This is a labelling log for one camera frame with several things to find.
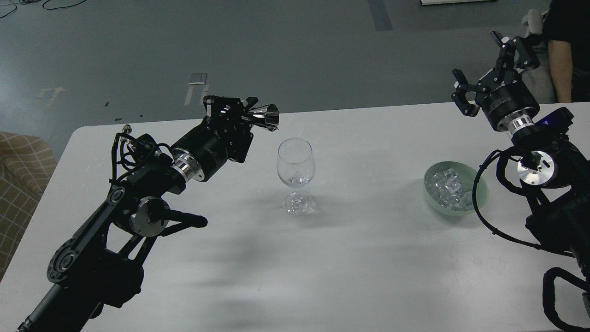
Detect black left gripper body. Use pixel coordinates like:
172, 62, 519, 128
171, 116, 254, 182

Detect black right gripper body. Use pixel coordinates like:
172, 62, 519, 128
475, 69, 540, 132

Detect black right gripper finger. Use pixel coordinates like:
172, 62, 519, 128
490, 31, 540, 70
451, 69, 482, 117

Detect steel cocktail jigger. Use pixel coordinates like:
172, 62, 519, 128
242, 104, 279, 132

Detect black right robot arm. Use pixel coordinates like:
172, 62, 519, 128
451, 31, 590, 332

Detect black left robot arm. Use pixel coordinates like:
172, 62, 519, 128
17, 96, 279, 332

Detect clear wine glass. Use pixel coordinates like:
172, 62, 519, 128
276, 138, 316, 216

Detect clear ice cubes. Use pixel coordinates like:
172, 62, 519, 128
424, 167, 474, 213

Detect person in black shirt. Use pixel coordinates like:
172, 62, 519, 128
524, 0, 590, 103

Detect green glass bowl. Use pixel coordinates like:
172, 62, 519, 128
422, 160, 489, 217

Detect beige checkered sofa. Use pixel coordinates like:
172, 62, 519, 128
0, 132, 57, 277

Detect black floor cable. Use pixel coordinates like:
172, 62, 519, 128
0, 0, 87, 19

